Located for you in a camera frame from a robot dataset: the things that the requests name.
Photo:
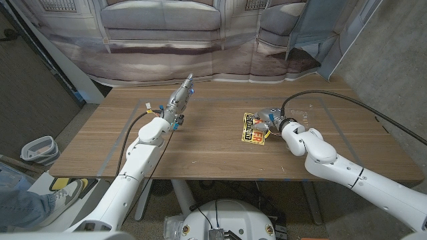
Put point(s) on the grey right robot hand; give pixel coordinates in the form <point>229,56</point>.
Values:
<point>272,116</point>

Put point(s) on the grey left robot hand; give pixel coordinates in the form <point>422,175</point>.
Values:
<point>178,101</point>

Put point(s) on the yellow new driver bumper sticker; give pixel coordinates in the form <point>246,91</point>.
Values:
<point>248,135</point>

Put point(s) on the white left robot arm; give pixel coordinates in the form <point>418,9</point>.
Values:
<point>136,163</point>

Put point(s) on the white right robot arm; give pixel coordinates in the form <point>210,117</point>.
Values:
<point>333,163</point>

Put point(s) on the printed sofa room backdrop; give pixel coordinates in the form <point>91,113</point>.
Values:
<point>166,60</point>

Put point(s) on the black round floor object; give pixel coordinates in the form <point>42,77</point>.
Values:
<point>161,188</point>

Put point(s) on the white metal table leg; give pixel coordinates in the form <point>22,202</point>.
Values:
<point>144,203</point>
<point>183,196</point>
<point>312,203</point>

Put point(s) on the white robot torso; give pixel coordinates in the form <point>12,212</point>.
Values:
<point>233,220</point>

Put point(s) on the clear plastic package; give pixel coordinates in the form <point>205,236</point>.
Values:
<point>171,228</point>

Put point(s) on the yellow black flat object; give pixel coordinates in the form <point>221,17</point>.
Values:
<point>60,183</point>

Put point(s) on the grey plastic bucket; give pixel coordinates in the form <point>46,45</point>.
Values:
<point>40,151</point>

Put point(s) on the grey white sneaker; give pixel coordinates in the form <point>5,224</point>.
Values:
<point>63,200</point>

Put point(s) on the person leg in blue jeans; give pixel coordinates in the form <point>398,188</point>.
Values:
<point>20,206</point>

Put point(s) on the white door frame post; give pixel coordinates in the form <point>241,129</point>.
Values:
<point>78,80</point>

